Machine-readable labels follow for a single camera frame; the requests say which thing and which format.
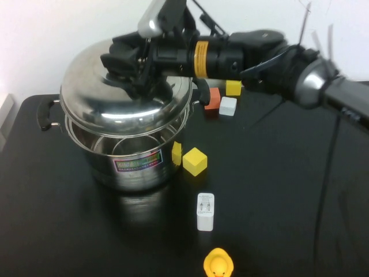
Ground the white cube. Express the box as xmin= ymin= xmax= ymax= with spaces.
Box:
xmin=219 ymin=96 xmax=238 ymax=117

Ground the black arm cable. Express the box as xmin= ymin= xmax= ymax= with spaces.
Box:
xmin=312 ymin=114 xmax=343 ymax=277

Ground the stainless steel pot lid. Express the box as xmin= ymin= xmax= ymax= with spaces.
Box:
xmin=59 ymin=37 xmax=193 ymax=137

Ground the stainless steel cooking pot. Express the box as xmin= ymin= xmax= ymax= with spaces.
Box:
xmin=36 ymin=77 xmax=210 ymax=193

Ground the yellow cube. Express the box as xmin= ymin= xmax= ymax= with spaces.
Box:
xmin=225 ymin=80 xmax=243 ymax=97
xmin=182 ymin=147 xmax=208 ymax=177

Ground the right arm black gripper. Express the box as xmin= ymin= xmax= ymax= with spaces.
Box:
xmin=100 ymin=27 xmax=193 ymax=87

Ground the white power adapter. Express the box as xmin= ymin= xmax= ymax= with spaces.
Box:
xmin=196 ymin=192 xmax=216 ymax=232

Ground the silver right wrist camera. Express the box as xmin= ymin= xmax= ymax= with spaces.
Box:
xmin=137 ymin=0 xmax=187 ymax=39

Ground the orange cube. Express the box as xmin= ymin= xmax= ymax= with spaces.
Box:
xmin=204 ymin=87 xmax=222 ymax=111

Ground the yellow rubber duck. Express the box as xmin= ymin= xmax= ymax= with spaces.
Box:
xmin=203 ymin=248 xmax=235 ymax=277

